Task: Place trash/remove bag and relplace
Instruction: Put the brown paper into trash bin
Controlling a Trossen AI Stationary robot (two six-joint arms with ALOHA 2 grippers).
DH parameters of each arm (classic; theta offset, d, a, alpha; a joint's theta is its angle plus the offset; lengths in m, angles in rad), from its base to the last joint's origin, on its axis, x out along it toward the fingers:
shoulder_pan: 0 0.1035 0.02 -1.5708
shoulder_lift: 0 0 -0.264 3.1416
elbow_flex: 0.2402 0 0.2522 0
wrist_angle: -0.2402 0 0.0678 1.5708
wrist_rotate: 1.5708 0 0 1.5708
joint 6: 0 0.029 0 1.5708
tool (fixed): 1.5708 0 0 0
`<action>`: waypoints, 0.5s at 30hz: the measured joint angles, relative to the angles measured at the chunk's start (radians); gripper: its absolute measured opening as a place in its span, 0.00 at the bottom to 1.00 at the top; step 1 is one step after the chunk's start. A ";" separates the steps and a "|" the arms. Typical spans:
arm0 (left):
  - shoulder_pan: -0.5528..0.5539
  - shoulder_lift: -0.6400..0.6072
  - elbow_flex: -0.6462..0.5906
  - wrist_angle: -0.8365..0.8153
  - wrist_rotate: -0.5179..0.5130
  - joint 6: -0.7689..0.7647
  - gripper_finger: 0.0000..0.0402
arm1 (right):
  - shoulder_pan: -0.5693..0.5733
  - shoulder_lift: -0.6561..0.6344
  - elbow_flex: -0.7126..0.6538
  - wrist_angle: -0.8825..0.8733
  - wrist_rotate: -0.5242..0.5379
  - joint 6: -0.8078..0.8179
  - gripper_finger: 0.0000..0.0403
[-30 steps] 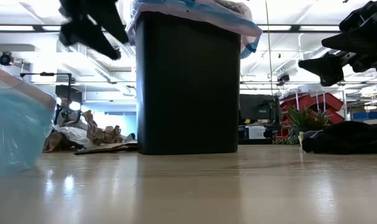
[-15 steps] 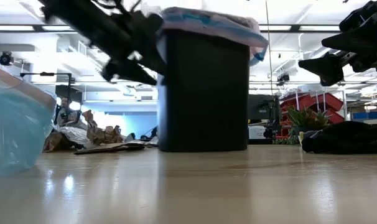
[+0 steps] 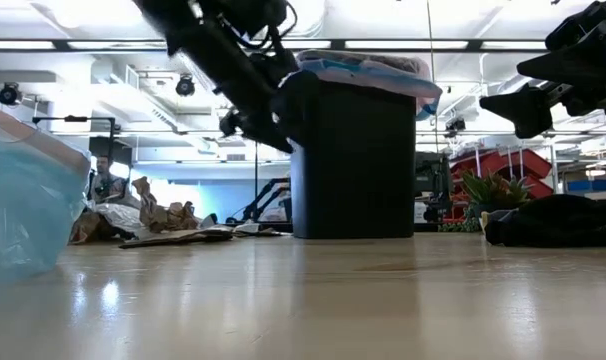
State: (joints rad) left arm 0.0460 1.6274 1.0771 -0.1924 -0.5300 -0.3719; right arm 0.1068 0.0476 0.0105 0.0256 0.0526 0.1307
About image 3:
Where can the brown cardboard piece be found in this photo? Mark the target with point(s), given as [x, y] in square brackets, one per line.
[255, 231]
[178, 237]

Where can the person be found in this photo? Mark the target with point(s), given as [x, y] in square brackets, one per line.
[105, 182]

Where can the black fabric gloves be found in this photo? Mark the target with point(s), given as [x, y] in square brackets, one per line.
[553, 220]

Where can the black aluminium table frame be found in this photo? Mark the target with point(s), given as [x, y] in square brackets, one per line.
[425, 227]

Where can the black ceiling camera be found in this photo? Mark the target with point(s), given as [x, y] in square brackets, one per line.
[8, 94]
[185, 86]

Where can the translucent blue plastic bag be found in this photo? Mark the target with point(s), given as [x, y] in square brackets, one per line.
[28, 200]

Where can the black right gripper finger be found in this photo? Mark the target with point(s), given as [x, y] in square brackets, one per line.
[583, 65]
[528, 110]

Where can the brown paper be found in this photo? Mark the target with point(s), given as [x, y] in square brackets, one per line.
[155, 210]
[85, 227]

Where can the blue storage bins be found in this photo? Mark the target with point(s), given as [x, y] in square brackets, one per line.
[593, 185]

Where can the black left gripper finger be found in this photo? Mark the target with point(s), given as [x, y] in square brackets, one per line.
[290, 105]
[258, 130]

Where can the black overhead camera stand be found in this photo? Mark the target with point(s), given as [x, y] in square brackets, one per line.
[75, 119]

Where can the small potted succulent plant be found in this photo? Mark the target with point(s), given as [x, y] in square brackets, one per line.
[493, 192]

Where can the red bin rack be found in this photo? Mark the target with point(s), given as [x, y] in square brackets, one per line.
[493, 162]

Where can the dark plastic trash bin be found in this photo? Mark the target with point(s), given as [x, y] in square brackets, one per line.
[353, 175]

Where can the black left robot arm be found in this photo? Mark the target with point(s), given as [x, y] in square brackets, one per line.
[183, 25]

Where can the background black robot arm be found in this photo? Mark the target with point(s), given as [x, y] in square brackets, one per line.
[263, 200]

